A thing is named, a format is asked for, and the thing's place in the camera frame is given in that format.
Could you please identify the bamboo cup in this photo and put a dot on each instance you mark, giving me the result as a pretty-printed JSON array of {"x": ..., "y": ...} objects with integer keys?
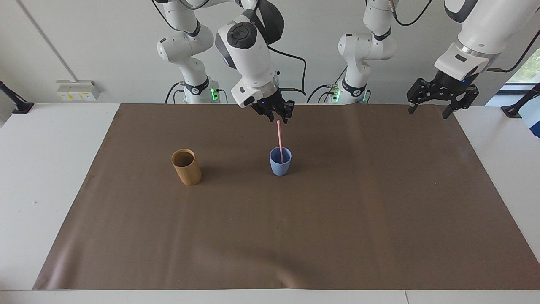
[{"x": 188, "y": 171}]

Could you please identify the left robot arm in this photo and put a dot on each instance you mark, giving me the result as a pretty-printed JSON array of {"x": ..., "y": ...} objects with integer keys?
[{"x": 481, "y": 29}]

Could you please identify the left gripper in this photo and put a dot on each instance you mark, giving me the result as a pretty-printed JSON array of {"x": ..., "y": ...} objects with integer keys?
[{"x": 453, "y": 81}]

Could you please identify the window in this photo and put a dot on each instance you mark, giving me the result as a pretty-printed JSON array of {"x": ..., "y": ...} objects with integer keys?
[{"x": 527, "y": 69}]

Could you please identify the white wall socket box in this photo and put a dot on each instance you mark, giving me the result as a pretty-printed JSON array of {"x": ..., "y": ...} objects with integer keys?
[{"x": 78, "y": 90}]

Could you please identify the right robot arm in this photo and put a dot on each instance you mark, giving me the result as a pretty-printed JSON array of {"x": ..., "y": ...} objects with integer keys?
[{"x": 249, "y": 63}]

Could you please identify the black stand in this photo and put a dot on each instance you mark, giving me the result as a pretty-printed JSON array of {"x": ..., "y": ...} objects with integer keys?
[
  {"x": 16, "y": 103},
  {"x": 517, "y": 105}
]

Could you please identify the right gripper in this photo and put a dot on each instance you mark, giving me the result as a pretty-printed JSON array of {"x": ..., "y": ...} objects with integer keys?
[{"x": 270, "y": 100}]

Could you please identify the pink chopstick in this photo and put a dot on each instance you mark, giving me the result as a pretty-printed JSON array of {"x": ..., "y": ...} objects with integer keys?
[{"x": 279, "y": 139}]

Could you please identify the blue cup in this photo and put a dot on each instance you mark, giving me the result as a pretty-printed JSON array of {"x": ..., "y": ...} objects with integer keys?
[{"x": 280, "y": 167}]

